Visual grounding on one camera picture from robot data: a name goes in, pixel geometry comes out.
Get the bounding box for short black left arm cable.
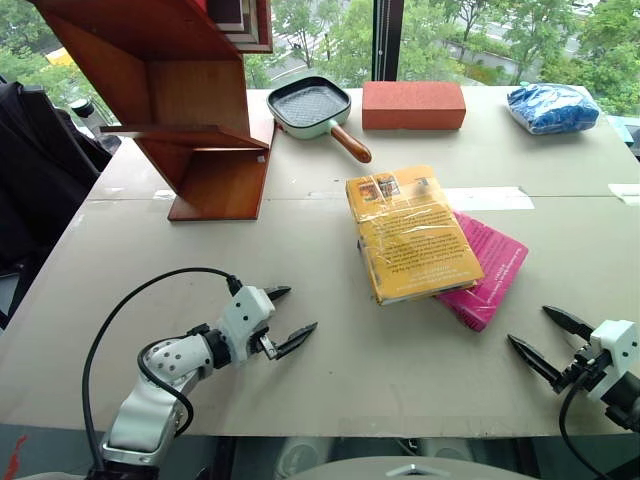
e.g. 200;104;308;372
136;342;195;437

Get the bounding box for black window frame post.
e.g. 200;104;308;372
372;0;406;82

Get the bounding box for black chair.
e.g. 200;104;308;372
0;81;114;324

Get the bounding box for red brick block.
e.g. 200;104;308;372
361;80;468;132

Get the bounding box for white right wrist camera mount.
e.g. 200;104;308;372
586;319;640;402

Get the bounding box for yellow hardcover book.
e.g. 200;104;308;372
344;164;487;307

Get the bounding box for blue plastic bag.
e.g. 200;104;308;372
506;82;601;137

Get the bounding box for short white tape strip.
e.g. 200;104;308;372
607;182;640;207

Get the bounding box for pink paperback book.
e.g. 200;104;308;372
433;209;530;334

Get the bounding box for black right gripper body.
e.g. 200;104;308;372
559;343;613;395

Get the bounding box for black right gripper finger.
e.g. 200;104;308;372
506;333;565;394
542;305;597;342

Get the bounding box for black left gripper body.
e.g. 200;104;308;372
247;324;280;362

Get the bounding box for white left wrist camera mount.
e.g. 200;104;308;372
218;284;277;369

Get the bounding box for red-brown wooden bookshelf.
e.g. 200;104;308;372
29;0;277;223

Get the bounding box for clear bottle with black cap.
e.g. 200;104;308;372
69;98;124;152

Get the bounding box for mint square grill pan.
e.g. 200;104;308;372
266;75;374;165

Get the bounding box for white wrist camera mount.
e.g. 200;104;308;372
586;319;640;402
218;284;277;369

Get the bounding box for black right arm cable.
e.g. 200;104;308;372
558;372;609;480

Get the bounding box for grey rounded robot torso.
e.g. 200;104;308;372
279;437;514;480

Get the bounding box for long white tape strip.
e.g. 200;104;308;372
441;186;537;212

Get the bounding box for teal flat object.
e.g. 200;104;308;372
606;115;640;162

